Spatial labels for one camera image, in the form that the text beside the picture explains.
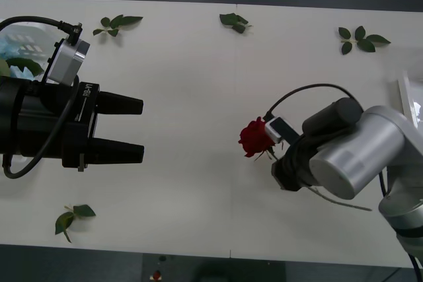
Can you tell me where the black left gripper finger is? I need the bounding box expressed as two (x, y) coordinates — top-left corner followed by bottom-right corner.
(86, 136), (145, 165)
(95, 90), (144, 116)

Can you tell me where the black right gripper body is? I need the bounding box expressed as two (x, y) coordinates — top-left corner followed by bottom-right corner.
(271, 133), (319, 193)

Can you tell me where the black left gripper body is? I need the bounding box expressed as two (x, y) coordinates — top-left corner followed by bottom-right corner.
(19, 79), (100, 169)

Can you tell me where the red rose with bare stem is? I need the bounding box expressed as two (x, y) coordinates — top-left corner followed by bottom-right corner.
(238, 116), (373, 212)

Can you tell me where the loose green leaf twig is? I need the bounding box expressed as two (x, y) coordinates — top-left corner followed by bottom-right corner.
(338, 25), (392, 55)
(92, 15), (144, 38)
(54, 204), (97, 244)
(219, 13), (253, 34)

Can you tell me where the shallow white box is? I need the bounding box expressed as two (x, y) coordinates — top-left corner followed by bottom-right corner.
(0, 20), (62, 164)
(397, 70), (423, 128)

